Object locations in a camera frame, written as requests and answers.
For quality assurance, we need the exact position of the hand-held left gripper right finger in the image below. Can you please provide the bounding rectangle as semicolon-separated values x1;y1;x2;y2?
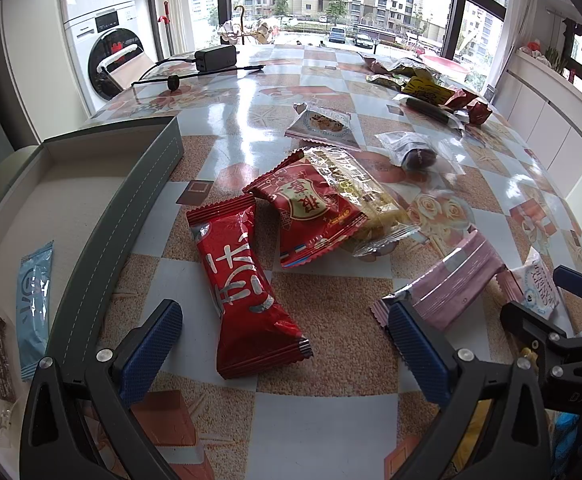
381;296;554;480

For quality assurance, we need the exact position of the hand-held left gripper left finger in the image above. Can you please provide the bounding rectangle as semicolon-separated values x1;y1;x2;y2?
19;299;184;480

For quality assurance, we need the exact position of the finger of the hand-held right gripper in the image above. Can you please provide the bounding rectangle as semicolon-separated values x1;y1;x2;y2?
500;300;569;358
553;265;582;313

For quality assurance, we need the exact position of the white packet with pink edge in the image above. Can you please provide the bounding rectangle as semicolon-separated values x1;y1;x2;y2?
496;247;569;321

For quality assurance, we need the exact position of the pink snack packet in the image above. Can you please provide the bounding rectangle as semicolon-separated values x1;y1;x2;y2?
371;234;509;333

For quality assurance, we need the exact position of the red packet with white characters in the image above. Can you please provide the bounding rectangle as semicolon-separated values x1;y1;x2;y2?
186;194;315;380

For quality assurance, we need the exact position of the grey storage box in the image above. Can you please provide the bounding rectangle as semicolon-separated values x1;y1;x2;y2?
0;116;185;480

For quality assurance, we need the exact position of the red packet with gold label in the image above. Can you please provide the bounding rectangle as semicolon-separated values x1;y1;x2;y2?
242;149;372;271

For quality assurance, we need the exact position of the light blue snack packet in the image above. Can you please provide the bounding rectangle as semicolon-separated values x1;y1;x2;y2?
16;241;55;381

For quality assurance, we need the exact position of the dark brown snack bar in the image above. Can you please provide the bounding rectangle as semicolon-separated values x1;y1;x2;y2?
0;310;20;448

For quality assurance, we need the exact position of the clear packet of yellow crackers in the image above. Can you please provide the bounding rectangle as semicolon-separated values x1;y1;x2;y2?
303;145;422;261

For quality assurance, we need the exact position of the white cabinet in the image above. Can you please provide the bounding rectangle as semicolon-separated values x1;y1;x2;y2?
491;52;582;196

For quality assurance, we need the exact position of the clear packet with brown snack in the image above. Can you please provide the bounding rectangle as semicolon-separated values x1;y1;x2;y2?
375;131;466;176

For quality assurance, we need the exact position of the green plant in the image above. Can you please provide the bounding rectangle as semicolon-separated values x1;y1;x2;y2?
543;47;572;73

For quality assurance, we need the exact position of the grey-green sofa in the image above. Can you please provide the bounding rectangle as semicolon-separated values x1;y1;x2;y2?
0;146;46;211

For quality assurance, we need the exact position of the pile of mixed snack packets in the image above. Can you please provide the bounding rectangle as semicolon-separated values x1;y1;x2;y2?
363;55;494;128

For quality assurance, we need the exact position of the white packet with cookie picture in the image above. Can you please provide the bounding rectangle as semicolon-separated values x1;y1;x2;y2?
285;102;364;153

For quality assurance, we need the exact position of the red plastic basin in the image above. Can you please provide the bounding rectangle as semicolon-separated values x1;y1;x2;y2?
421;54;472;78

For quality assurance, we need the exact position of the folding chair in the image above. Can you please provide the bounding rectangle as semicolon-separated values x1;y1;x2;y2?
93;44;156;98

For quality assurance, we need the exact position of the white washing machine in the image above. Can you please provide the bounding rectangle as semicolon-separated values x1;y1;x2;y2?
63;7;159;116

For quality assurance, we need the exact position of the metal cup rack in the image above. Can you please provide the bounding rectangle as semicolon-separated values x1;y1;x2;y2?
218;5;279;47

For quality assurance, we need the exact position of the black power adapter with cable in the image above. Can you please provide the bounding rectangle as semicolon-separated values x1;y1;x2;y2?
131;57;266;93

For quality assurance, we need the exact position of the mop with red handle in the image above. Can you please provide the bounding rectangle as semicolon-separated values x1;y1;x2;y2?
158;2;176;58

